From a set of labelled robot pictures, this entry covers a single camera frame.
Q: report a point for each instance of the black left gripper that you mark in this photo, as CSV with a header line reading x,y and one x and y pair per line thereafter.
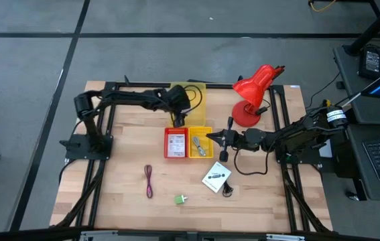
x,y
179,98

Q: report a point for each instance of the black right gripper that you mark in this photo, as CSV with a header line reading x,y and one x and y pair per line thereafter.
x,y
235,139

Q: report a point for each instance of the white card with QR code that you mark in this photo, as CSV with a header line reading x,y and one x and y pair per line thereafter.
x,y
176,145

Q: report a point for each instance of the white box with black picture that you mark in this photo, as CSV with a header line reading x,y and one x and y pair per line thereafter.
x,y
216,177

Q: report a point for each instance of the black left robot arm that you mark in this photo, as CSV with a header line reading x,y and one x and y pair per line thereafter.
x,y
89,127

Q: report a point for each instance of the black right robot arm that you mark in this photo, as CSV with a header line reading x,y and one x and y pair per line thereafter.
x,y
297,137

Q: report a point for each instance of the yellow translucent bin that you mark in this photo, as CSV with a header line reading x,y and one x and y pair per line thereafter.
x,y
196,117

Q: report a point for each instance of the yellow plastic basket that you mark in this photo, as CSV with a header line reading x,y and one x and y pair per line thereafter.
x,y
206,134

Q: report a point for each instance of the red plastic basket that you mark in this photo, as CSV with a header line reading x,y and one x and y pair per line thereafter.
x,y
166,144

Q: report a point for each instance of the red desk lamp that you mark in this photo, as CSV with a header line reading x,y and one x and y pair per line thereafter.
x,y
251,88

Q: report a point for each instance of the green white charger cube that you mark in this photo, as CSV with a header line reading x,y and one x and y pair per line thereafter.
x,y
179,199

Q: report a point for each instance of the black desk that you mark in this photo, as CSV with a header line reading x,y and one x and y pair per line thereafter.
x,y
354,100

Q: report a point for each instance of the black power brick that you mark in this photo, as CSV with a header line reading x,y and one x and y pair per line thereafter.
x,y
372,62

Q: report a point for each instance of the black rig beam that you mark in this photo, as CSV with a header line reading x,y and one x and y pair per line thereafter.
x,y
25,234

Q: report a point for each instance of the black stand leg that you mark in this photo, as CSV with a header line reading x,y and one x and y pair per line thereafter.
x,y
377,26

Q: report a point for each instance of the black aluminium table frame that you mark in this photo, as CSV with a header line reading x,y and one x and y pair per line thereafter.
x,y
216,85

